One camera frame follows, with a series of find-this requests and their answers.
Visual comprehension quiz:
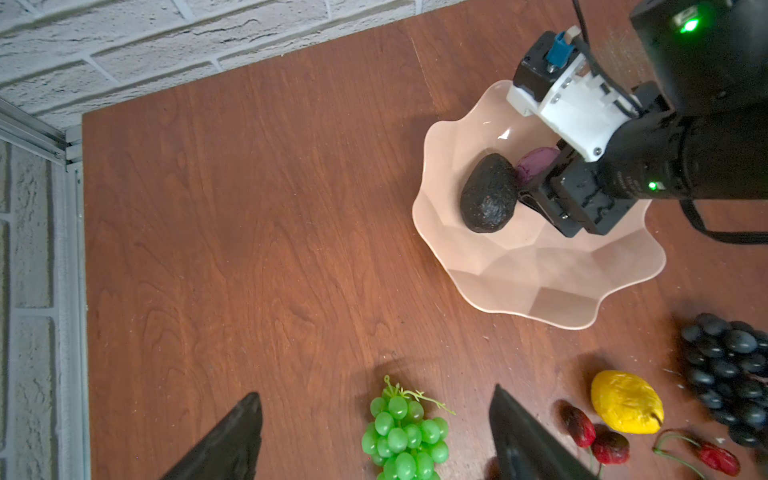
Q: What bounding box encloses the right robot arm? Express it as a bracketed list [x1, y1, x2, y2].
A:
[507, 1, 767, 237]

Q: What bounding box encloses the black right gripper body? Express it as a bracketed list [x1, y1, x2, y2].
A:
[518, 152, 635, 238]

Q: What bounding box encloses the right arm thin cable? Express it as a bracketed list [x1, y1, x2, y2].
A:
[677, 199, 768, 246]

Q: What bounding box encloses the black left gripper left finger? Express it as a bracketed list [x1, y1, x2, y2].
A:
[163, 392, 263, 480]

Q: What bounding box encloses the left aluminium corner post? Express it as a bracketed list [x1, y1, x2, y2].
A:
[1, 102, 91, 479]

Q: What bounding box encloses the green fake grape bunch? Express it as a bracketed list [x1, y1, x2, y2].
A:
[360, 375, 454, 480]

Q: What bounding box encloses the dark blue fake grape bunch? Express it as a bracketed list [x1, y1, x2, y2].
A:
[680, 313, 767, 453]

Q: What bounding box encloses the dark fake avocado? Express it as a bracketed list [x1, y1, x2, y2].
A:
[459, 153, 518, 234]

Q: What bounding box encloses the yellow fake lemon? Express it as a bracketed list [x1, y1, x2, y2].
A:
[590, 370, 665, 435]

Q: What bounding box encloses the purple fake fig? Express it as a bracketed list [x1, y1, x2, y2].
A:
[516, 147, 561, 186]

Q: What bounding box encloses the red fake cherry pair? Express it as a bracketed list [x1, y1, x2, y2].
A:
[652, 431, 741, 479]

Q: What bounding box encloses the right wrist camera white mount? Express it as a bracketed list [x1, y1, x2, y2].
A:
[507, 25, 644, 162]

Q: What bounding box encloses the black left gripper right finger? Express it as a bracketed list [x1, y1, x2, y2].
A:
[489, 384, 597, 480]

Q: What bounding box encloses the dark red fake cherry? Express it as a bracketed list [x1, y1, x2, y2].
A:
[591, 430, 630, 465]

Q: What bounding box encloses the beige wavy fruit bowl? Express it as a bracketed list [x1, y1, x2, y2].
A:
[412, 80, 666, 330]

